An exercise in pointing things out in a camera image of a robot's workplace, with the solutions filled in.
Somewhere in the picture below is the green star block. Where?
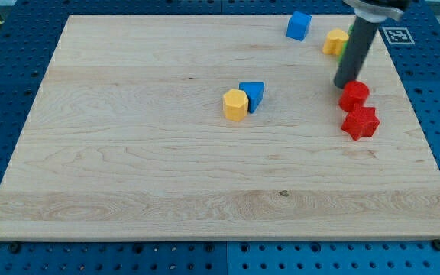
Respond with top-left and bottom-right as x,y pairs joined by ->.
338,24 -> 354,64

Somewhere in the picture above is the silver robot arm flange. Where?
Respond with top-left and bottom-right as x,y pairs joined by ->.
343,0 -> 411,23

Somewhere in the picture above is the red star block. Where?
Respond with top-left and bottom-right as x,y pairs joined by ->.
341,104 -> 380,141

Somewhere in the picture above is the yellow hexagon block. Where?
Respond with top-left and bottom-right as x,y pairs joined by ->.
222,89 -> 249,121

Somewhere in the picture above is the blue triangle block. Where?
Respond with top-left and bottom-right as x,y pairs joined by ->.
239,82 -> 265,113

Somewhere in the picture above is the wooden board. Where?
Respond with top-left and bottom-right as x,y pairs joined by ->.
0,15 -> 440,242

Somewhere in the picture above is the blue cube block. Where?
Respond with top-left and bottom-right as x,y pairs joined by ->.
286,11 -> 312,41

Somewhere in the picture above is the red cylinder block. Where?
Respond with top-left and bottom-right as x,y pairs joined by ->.
338,81 -> 370,112

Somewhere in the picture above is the yellow heart block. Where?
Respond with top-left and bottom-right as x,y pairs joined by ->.
322,28 -> 349,56

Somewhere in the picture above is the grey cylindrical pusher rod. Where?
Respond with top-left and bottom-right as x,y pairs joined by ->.
333,16 -> 380,89

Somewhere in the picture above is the white fiducial marker tag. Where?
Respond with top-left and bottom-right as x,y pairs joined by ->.
382,27 -> 415,45

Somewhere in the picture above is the black bolt front left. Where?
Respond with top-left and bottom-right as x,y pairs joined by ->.
8,242 -> 21,254

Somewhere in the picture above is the black bolt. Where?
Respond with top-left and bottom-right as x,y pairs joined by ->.
8,242 -> 21,254
432,239 -> 440,251

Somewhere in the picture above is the black bolt front right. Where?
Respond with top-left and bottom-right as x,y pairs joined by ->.
432,239 -> 440,251

